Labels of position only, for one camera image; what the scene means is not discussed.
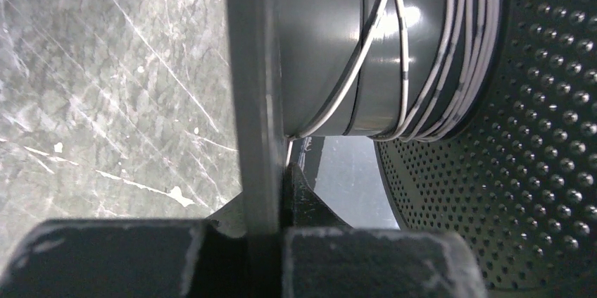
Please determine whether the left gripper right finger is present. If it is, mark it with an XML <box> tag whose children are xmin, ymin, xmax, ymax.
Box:
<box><xmin>282</xmin><ymin>163</ymin><xmax>488</xmax><ymax>297</ymax></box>

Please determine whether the black cable spool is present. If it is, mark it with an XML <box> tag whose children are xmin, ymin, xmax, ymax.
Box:
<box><xmin>222</xmin><ymin>0</ymin><xmax>597</xmax><ymax>298</ymax></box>

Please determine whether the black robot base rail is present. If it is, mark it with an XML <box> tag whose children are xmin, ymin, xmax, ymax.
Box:
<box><xmin>289</xmin><ymin>137</ymin><xmax>325</xmax><ymax>189</ymax></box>

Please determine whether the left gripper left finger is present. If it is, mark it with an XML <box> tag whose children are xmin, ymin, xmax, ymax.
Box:
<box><xmin>1</xmin><ymin>196</ymin><xmax>246</xmax><ymax>297</ymax></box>

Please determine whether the white cable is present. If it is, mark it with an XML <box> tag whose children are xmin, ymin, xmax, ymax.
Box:
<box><xmin>284</xmin><ymin>0</ymin><xmax>502</xmax><ymax>180</ymax></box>

